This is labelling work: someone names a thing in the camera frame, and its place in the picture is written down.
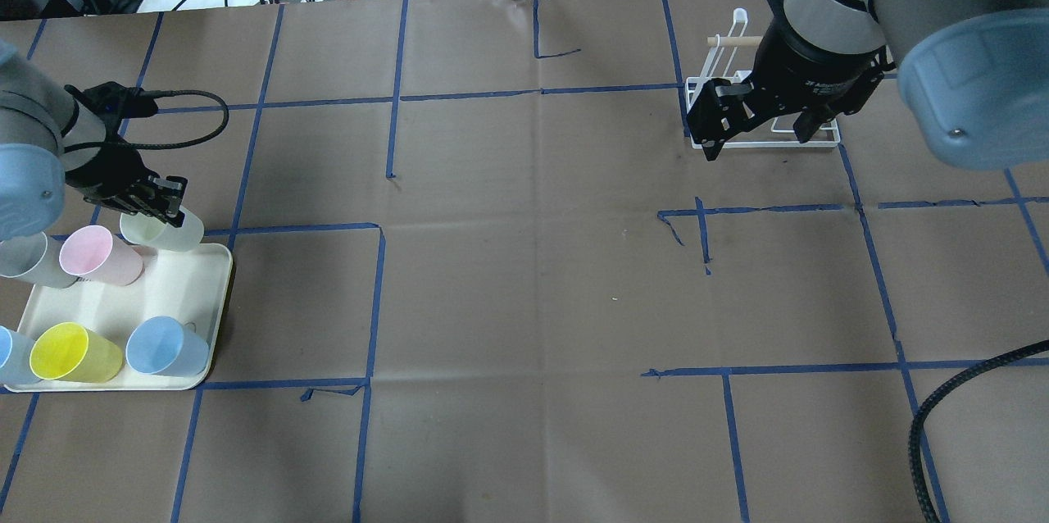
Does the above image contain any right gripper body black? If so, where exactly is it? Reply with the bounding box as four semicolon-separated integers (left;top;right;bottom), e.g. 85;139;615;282
745;23;894;127

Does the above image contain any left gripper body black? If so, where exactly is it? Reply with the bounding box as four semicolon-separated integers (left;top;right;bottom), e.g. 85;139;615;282
74;145;160;208

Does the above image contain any white ikea cup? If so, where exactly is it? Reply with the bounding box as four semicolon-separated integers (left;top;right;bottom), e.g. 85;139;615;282
119;208;205;252

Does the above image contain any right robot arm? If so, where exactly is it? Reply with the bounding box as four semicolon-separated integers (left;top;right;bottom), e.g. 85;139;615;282
687;0;1048;171

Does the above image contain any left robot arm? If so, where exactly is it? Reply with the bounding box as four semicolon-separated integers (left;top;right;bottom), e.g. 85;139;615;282
1;42;187;240

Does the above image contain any pink cup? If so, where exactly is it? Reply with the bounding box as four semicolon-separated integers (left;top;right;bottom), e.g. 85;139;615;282
57;225;145;285

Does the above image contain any grey cup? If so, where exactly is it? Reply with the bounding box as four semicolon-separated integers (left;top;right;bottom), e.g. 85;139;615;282
1;232;79;289

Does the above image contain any light blue cup near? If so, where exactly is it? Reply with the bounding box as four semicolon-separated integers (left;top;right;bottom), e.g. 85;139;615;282
125;315;211;377

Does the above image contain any light blue cup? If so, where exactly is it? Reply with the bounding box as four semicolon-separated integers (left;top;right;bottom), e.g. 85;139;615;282
125;315;211;377
1;326;41;385

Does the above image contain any yellow cup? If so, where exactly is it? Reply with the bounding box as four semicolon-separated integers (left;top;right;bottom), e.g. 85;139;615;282
30;322;124;384

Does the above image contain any light blue cup far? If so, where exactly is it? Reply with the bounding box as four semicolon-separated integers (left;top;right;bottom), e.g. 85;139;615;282
1;326;41;385

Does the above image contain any cream plastic tray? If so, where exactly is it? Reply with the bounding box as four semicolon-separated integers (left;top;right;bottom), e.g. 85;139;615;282
16;243;234;347

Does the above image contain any white wire cup rack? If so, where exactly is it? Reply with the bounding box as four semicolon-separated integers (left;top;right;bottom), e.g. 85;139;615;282
684;4;842;156

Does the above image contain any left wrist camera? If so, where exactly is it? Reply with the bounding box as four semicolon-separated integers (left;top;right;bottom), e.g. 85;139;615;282
63;81;160;121

